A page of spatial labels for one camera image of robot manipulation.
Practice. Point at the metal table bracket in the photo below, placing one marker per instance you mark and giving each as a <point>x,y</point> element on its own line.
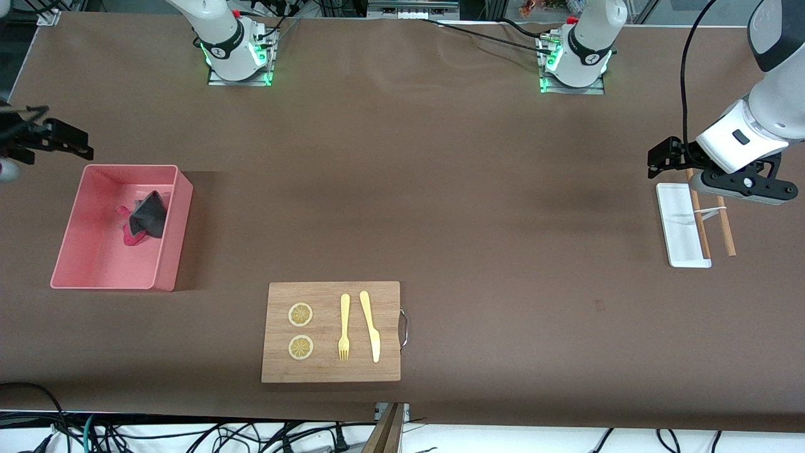
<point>405,412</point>

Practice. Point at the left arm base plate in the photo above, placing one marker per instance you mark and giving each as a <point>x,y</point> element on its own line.
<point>575,90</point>

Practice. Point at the pink plastic bin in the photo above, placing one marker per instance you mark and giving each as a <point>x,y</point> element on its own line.
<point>94,264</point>

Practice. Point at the bamboo cutting board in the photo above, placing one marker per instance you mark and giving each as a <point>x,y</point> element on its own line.
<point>330,371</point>

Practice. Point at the grey electronics box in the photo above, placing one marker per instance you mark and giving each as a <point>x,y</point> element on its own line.
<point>412,7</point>

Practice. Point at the yellow plastic knife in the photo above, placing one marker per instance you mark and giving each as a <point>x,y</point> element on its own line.
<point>371,327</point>

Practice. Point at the colourful toy pile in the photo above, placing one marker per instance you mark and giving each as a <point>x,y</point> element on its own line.
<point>547,6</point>

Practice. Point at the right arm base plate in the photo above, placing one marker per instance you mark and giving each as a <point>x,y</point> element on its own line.
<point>217,80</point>

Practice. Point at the aluminium frame corner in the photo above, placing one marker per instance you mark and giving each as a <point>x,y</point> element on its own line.
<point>49,14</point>

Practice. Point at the black power plug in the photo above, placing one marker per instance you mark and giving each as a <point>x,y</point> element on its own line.
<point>341,440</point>

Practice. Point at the white rack base tray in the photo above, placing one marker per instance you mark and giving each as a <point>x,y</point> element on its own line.
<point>679,233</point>

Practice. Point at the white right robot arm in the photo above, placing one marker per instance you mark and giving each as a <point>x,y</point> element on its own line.
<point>220,31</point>

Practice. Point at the yellow plastic fork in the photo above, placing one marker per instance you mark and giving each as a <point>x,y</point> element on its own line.
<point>344,321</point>

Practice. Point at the wooden post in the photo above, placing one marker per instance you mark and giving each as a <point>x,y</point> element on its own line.
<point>383,434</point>

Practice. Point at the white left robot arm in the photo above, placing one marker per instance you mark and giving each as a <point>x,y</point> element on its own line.
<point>591,38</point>

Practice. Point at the lemon slice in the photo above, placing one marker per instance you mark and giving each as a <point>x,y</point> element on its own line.
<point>300,314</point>
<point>300,347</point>

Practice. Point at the pink and grey cloth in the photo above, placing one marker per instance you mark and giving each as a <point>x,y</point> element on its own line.
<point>149,217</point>

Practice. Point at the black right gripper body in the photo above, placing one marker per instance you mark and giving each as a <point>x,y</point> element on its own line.
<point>25,138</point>

